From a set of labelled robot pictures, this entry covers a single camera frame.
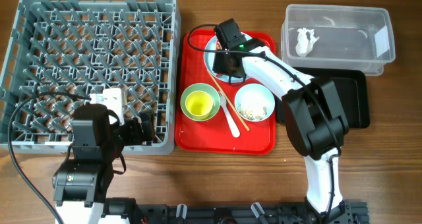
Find light blue bowl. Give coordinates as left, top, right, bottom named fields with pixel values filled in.
left=235, top=84, right=276, bottom=122

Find wooden chopstick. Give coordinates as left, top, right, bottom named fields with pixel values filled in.
left=207, top=71, right=250, bottom=131

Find clear plastic bin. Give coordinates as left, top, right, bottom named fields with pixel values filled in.
left=281, top=4, right=396, bottom=76

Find yellow cup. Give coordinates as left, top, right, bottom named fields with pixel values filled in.
left=185, top=90, right=214, bottom=121

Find grey dishwasher rack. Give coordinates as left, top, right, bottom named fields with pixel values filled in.
left=1, top=0, right=181, bottom=155

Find red snack wrapper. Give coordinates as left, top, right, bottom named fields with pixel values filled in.
left=216, top=41, right=222, bottom=50

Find red plastic tray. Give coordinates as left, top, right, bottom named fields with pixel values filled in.
left=175, top=40, right=276, bottom=155

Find white plastic fork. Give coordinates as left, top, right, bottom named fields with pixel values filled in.
left=218, top=91, right=240, bottom=138

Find black plastic tray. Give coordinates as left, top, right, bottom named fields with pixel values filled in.
left=296, top=67, right=370, bottom=128

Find green bowl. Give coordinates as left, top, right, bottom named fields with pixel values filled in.
left=180, top=83, right=220, bottom=122

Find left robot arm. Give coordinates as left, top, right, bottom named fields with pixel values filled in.
left=52, top=104, right=154, bottom=223

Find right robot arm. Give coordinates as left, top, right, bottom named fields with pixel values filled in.
left=213, top=38, right=349, bottom=223

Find light blue plate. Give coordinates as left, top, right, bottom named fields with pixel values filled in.
left=204, top=36, right=243, bottom=85

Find white napkin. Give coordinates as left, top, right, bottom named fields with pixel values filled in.
left=295, top=28, right=319, bottom=57

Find rice and nut scraps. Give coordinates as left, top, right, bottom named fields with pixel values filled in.
left=237, top=101, right=267, bottom=121

